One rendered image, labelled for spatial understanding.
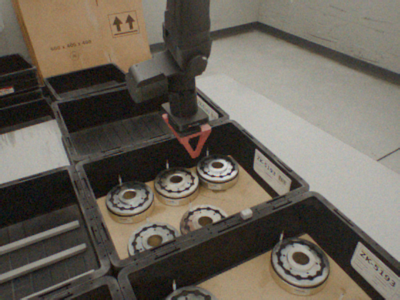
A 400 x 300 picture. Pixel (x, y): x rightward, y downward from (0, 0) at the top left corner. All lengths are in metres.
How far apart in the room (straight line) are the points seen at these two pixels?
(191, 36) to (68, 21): 2.80
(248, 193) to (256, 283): 0.23
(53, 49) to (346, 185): 2.70
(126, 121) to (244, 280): 0.63
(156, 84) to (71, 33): 2.72
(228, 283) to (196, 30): 0.44
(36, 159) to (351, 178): 0.98
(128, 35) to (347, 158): 2.64
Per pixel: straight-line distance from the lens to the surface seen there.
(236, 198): 0.82
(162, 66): 0.63
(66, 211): 0.84
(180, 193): 0.78
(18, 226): 0.85
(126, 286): 0.56
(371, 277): 0.69
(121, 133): 1.05
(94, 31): 3.39
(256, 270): 0.70
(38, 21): 3.28
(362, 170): 1.20
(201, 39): 0.58
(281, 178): 0.77
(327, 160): 1.20
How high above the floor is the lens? 1.40
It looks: 37 degrees down
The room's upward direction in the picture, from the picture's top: straight up
